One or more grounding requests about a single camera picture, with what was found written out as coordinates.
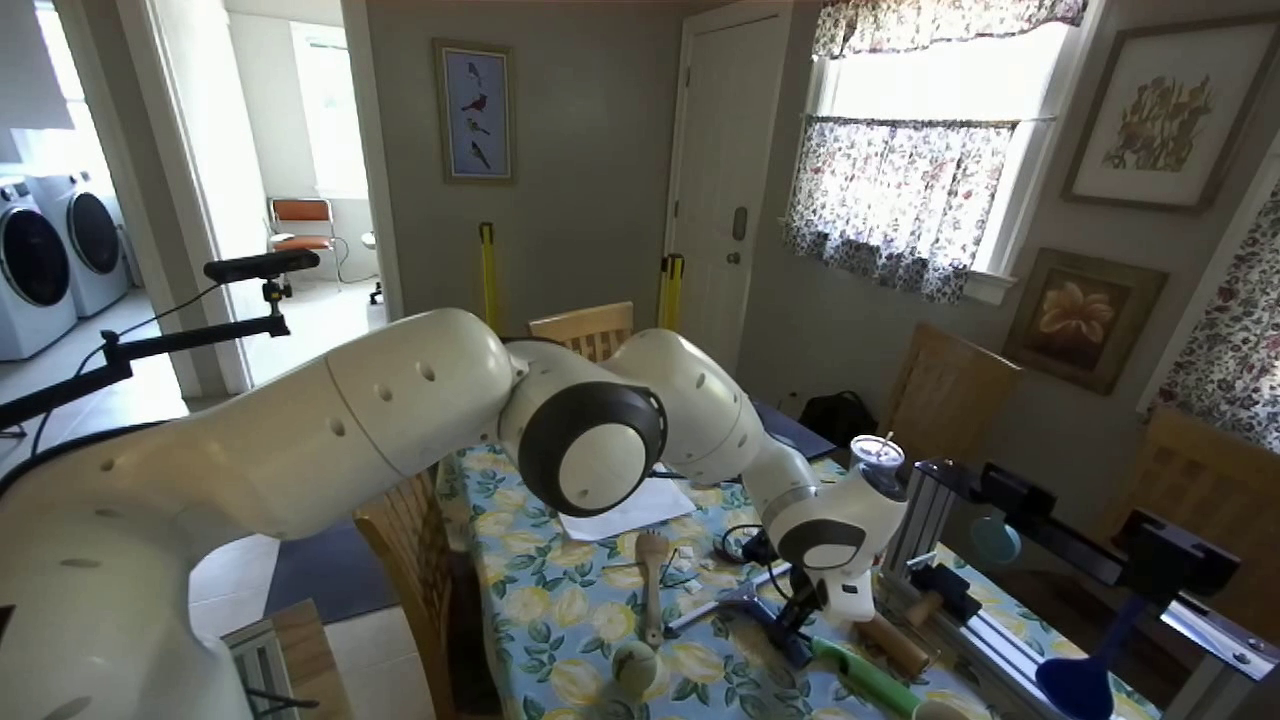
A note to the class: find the yellow stand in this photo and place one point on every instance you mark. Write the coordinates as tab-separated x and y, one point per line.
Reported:
671	290
488	275

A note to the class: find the wooden chair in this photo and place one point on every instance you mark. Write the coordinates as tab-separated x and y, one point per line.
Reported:
415	570
590	328
1200	490
950	400

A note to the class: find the clear cup with straw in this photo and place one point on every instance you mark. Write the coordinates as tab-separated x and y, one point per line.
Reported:
878	455

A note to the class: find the camera on mount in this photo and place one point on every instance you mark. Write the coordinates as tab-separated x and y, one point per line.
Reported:
200	340

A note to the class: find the floral curtain valance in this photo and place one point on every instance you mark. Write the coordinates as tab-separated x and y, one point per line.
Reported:
930	22

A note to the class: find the aluminium rail frame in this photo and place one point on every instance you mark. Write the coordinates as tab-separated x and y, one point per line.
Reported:
1000	640

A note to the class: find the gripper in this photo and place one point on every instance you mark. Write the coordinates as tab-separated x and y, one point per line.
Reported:
806	598

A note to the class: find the wooden rolling pin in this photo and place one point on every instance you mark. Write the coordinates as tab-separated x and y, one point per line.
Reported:
895	645

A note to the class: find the teal round disc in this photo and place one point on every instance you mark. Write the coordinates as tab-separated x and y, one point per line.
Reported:
995	540

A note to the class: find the white paper sheet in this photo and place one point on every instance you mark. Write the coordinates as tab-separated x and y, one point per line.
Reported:
630	512

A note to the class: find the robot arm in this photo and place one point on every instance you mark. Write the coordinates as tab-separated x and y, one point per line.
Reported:
300	440

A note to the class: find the window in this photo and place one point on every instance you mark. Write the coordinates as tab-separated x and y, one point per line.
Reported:
950	85

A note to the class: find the framed botanical picture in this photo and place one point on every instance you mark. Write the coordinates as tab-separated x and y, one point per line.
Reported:
1160	115

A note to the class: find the black bag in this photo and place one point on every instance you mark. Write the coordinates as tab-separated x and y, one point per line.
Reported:
838	418

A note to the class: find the orange chair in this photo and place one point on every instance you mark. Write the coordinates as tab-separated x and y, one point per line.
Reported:
300	225

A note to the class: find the wooden spoon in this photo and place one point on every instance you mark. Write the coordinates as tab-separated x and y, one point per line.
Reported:
652	580

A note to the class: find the blue rug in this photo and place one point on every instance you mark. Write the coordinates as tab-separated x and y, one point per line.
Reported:
325	570

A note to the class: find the framed flower picture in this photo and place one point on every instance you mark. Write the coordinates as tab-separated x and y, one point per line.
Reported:
1080	318

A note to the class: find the lemon print tablecloth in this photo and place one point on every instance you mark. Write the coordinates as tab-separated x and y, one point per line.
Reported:
570	610

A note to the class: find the green ball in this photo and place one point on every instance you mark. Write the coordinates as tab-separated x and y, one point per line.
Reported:
635	668

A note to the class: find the framed bird picture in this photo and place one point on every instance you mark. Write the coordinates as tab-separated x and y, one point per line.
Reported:
476	112

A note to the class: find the row of washing machines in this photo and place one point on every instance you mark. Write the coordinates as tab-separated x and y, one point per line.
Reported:
50	260

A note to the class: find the floral cafe curtain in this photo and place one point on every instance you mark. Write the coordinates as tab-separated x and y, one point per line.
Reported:
890	200

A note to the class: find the white door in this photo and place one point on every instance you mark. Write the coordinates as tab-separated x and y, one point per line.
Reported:
720	180

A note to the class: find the floral side curtain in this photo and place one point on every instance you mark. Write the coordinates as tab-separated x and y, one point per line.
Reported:
1235	340

